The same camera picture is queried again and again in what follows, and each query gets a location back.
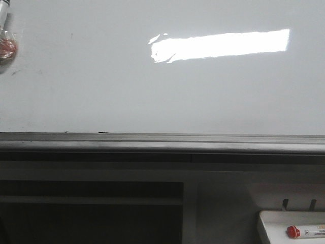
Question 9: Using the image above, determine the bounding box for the metal tray hook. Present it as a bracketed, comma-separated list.
[309, 199, 317, 211]
[281, 198, 289, 211]

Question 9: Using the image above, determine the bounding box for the white whiteboard surface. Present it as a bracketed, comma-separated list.
[1, 1, 324, 135]

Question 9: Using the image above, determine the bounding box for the left metal tray hook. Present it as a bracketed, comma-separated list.
[281, 198, 289, 211]

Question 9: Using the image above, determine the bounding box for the grey aluminium whiteboard frame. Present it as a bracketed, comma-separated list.
[1, 132, 324, 161]

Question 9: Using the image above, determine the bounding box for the white black-tip whiteboard marker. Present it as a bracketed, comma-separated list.
[0, 0, 10, 29]

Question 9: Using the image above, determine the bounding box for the white plastic tray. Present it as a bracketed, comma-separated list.
[257, 210, 324, 243]

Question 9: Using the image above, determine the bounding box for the red round magnet with tape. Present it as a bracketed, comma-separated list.
[1, 28, 18, 68]

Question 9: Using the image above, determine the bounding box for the red-capped white marker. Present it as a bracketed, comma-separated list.
[286, 224, 325, 239]

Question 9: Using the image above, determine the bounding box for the right metal tray hook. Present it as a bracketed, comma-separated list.
[309, 199, 317, 211]

